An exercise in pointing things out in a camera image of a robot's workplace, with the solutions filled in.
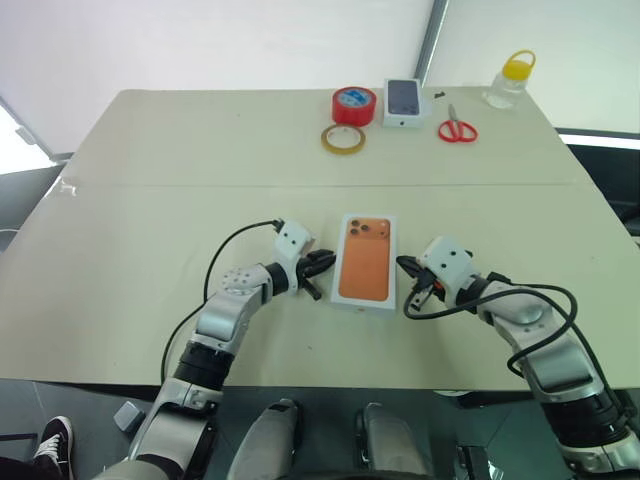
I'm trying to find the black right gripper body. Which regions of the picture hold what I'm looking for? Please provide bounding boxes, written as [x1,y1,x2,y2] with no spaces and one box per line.
[420,267,447,304]

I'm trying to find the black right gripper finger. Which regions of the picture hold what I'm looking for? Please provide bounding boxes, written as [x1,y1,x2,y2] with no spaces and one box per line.
[396,255,426,278]
[408,285,432,313]

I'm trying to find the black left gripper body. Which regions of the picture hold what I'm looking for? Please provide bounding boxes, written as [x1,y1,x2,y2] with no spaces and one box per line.
[296,257,316,297]

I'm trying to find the orange phone box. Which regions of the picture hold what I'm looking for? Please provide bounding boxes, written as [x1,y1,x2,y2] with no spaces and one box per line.
[329,213,399,321]

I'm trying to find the white box dark phone print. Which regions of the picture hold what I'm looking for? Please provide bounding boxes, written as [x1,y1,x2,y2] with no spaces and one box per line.
[382,77,433,130]

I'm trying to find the small grey metal block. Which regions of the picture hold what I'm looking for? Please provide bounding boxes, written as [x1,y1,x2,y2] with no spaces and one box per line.
[113,401,146,432]

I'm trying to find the clear yellowish tape roll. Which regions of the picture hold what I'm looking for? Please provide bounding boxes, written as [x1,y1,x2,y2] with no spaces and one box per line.
[320,123,367,155]

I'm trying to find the red tape roll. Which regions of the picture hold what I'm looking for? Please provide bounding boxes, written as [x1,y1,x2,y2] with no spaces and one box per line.
[331,85,376,126]

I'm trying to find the clear jar yellow lid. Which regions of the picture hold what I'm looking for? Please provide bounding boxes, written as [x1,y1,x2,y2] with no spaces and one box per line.
[482,48,537,110]

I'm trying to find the black sneaker white laces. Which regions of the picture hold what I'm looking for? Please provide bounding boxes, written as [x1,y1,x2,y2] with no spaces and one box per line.
[32,415,75,480]

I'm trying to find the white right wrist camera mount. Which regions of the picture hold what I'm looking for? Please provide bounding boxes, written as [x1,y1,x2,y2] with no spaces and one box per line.
[418,236,479,301]

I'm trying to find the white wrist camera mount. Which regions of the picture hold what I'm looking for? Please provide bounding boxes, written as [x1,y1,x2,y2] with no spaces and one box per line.
[418,236,479,301]
[272,218,319,297]

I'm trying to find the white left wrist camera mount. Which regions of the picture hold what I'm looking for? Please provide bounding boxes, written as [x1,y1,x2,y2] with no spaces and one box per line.
[272,218,319,297]

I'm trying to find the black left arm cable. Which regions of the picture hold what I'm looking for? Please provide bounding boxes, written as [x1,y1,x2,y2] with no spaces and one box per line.
[159,218,281,386]

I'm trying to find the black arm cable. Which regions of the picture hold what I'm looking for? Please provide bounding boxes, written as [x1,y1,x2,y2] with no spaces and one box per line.
[402,282,631,416]
[159,218,281,386]

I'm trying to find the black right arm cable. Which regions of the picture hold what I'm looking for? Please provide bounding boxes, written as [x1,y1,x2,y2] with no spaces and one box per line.
[402,282,631,416]

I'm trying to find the red-handled scissors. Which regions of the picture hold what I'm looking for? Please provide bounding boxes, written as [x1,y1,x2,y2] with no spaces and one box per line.
[438,103,479,145]

